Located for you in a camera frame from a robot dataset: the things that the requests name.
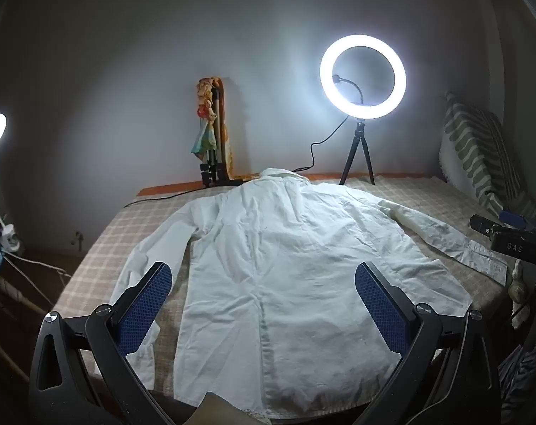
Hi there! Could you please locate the striped pillow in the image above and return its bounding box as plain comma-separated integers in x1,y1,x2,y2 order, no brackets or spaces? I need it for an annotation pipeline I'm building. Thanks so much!
439,92,536,222

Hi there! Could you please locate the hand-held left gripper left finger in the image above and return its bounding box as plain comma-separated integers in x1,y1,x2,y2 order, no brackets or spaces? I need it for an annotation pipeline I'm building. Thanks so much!
29,262,173,425

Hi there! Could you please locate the person's striped clothing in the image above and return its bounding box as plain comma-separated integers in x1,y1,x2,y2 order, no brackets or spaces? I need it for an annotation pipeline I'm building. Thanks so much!
498,345,536,425

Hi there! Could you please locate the white cable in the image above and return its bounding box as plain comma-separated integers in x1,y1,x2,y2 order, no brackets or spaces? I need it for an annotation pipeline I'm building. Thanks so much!
2,250,74,306

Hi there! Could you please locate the ring light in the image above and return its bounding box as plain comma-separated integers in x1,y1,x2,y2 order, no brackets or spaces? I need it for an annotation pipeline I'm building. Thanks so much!
320,34,407,120

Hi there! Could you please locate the checked blanket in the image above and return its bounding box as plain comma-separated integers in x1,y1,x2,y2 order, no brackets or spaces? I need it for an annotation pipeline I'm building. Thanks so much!
51,175,510,410

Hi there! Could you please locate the white shirt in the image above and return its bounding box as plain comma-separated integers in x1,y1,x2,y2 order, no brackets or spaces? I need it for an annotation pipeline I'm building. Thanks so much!
110,167,509,421

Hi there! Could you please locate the small black tripod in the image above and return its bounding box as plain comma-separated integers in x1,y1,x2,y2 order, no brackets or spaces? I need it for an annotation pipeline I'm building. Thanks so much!
339,117,376,186

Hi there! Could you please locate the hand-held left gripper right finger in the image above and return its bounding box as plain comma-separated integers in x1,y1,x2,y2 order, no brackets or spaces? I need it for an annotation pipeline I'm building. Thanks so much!
355,261,501,425

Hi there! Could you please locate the tripod with colourful cloth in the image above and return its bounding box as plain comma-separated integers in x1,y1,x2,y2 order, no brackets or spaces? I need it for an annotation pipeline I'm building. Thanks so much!
190,77,236,178

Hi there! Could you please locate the person's right hand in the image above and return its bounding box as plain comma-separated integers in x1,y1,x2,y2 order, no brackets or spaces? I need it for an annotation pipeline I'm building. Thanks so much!
508,259,535,324

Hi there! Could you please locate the black power cable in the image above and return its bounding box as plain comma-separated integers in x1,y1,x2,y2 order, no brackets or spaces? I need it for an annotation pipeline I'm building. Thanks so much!
124,115,355,208

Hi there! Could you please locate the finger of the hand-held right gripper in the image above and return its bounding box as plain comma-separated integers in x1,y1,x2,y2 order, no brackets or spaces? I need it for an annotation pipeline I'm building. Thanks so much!
469,210,528,236

